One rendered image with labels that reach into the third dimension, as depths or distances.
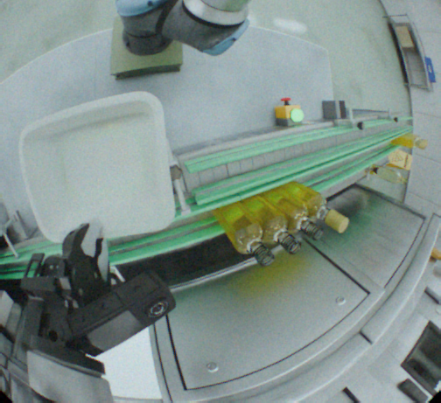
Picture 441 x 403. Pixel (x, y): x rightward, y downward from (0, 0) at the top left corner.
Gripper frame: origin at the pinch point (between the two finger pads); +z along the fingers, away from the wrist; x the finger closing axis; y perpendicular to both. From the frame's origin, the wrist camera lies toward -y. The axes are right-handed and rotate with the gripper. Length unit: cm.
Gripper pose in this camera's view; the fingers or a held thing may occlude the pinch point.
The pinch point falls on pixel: (101, 226)
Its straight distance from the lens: 28.2
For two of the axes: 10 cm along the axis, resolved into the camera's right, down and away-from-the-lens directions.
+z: -3.2, -4.0, 8.6
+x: 0.5, 9.0, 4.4
